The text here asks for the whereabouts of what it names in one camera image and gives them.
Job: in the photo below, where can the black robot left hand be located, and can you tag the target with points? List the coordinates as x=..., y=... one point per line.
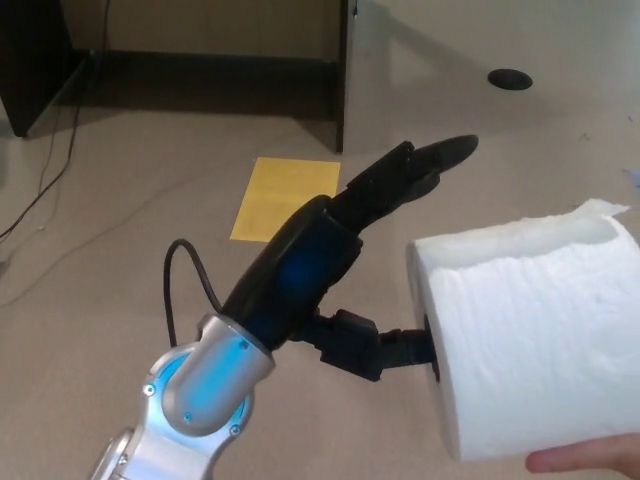
x=295, y=270

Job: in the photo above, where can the person's bare hand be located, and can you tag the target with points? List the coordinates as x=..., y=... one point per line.
x=590, y=457

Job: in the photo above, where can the white toilet paper roll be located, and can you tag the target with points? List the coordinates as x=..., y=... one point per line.
x=540, y=325

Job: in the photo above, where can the yellow paper sheet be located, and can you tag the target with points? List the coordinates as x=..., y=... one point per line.
x=280, y=200

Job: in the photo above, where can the black round floor grommet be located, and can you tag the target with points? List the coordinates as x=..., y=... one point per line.
x=510, y=79

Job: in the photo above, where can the dark brown wooden desk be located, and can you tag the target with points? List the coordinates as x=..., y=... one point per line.
x=25, y=70

